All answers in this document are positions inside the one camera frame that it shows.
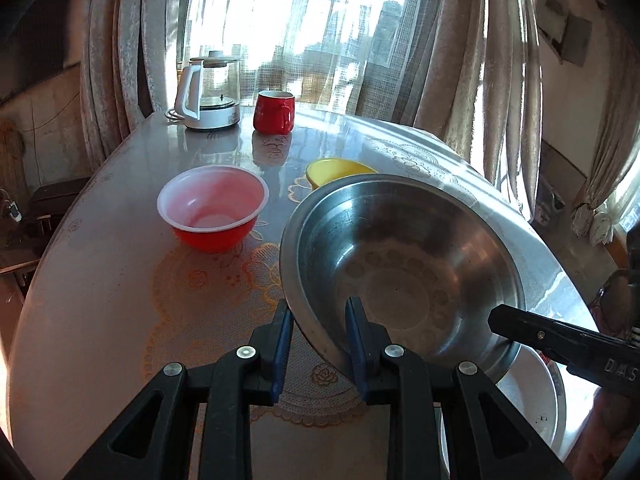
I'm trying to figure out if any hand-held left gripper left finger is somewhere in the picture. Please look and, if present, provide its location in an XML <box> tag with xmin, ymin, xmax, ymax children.
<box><xmin>65</xmin><ymin>299</ymin><xmax>296</xmax><ymax>480</ymax></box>

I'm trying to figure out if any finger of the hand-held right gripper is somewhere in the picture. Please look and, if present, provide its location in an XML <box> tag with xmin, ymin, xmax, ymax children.
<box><xmin>487</xmin><ymin>304</ymin><xmax>597</xmax><ymax>367</ymax></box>

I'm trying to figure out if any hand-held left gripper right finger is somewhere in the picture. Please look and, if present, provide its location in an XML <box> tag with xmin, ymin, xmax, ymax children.
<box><xmin>345</xmin><ymin>296</ymin><xmax>576</xmax><ymax>480</ymax></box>

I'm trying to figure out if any large white printed plate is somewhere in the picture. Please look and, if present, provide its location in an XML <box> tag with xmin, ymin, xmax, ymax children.
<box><xmin>439</xmin><ymin>346</ymin><xmax>567</xmax><ymax>478</ymax></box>

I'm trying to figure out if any stainless steel bowl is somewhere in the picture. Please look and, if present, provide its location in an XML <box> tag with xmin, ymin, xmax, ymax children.
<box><xmin>279</xmin><ymin>174</ymin><xmax>527</xmax><ymax>383</ymax></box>

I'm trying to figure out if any red plastic bowl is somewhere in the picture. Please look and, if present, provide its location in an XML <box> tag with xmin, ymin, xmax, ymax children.
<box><xmin>157</xmin><ymin>165</ymin><xmax>270</xmax><ymax>254</ymax></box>

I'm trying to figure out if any yellow plastic bowl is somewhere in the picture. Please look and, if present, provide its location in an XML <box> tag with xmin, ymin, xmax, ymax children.
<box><xmin>305</xmin><ymin>158</ymin><xmax>378</xmax><ymax>192</ymax></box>

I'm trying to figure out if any round-backed metal chair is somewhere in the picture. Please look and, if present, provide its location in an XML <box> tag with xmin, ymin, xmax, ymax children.
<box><xmin>590</xmin><ymin>270</ymin><xmax>640</xmax><ymax>341</ymax></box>

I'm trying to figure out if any patterned bag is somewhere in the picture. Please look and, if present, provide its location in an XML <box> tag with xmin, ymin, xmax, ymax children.
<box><xmin>535</xmin><ymin>190</ymin><xmax>568</xmax><ymax>226</ymax></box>

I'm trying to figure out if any small side window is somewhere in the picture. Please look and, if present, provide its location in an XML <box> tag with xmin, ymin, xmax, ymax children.
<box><xmin>597</xmin><ymin>160</ymin><xmax>640</xmax><ymax>241</ymax></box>

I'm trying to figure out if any tied beige curtain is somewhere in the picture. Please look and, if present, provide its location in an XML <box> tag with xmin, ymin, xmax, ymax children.
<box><xmin>574</xmin><ymin>25</ymin><xmax>637</xmax><ymax>247</ymax></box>

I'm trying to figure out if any red mug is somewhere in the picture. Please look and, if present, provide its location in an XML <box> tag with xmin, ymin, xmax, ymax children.
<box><xmin>252</xmin><ymin>90</ymin><xmax>296</xmax><ymax>136</ymax></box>

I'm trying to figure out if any white glass electric kettle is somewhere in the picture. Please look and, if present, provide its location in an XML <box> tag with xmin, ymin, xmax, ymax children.
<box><xmin>166</xmin><ymin>50</ymin><xmax>242</xmax><ymax>132</ymax></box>

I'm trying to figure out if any beige patterned curtain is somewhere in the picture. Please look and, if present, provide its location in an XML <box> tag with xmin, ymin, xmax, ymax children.
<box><xmin>80</xmin><ymin>0</ymin><xmax>201</xmax><ymax>161</ymax></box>
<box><xmin>415</xmin><ymin>0</ymin><xmax>544</xmax><ymax>221</ymax></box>

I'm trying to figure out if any low wooden cabinet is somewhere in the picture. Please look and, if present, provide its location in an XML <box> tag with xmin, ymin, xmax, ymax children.
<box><xmin>0</xmin><ymin>177</ymin><xmax>93</xmax><ymax>273</ymax></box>

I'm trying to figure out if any sheer mesh curtain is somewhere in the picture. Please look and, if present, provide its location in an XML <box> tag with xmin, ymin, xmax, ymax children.
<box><xmin>280</xmin><ymin>0</ymin><xmax>432</xmax><ymax>116</ymax></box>

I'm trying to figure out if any large barred window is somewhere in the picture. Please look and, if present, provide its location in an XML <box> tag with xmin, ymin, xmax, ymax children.
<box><xmin>180</xmin><ymin>0</ymin><xmax>441</xmax><ymax>106</ymax></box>

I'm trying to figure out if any grey wall electrical box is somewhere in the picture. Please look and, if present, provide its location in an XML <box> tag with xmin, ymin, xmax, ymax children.
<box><xmin>537</xmin><ymin>0</ymin><xmax>593</xmax><ymax>66</ymax></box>

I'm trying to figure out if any black wall television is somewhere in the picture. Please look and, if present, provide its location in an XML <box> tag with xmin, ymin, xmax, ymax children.
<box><xmin>0</xmin><ymin>20</ymin><xmax>83</xmax><ymax>98</ymax></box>

